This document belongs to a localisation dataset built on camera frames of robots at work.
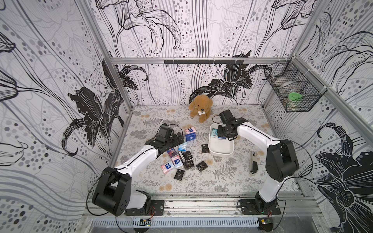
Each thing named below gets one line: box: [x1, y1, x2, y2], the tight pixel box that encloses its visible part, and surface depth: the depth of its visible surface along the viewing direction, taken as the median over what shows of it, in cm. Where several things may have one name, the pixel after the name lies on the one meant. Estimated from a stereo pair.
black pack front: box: [173, 168, 186, 182], surface depth 84 cm
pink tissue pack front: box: [160, 161, 175, 174], surface depth 86 cm
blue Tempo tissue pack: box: [185, 132, 197, 142], surface depth 98 cm
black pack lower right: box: [195, 160, 209, 173], surface depth 87 cm
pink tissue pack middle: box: [170, 154, 184, 169], surface depth 88 cm
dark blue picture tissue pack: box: [167, 147, 178, 159], surface depth 92 cm
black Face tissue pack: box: [182, 150, 194, 161], surface depth 92 cm
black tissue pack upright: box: [178, 150, 186, 164], surface depth 89 cm
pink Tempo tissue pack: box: [184, 126, 197, 135], surface depth 103 cm
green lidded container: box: [287, 92, 303, 112], surface depth 80 cm
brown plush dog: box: [188, 94, 213, 124], surface depth 101 cm
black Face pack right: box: [201, 144, 210, 154], surface depth 94 cm
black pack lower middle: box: [183, 160, 195, 169], surface depth 88 cm
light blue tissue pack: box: [177, 141, 187, 152], surface depth 95 cm
